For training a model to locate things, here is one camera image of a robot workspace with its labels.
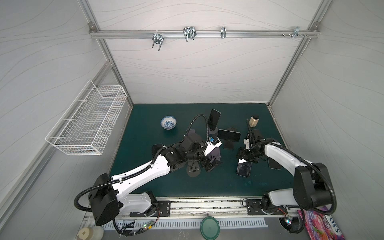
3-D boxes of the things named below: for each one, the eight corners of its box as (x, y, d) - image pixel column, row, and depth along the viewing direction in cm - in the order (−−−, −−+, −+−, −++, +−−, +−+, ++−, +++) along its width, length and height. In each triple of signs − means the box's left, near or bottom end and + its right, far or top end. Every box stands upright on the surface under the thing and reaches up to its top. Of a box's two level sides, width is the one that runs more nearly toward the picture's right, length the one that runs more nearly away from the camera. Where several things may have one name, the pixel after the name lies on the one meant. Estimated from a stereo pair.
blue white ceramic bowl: (160, 127, 113) (158, 120, 106) (170, 120, 117) (168, 113, 111) (168, 134, 108) (167, 127, 102) (178, 126, 113) (177, 119, 107)
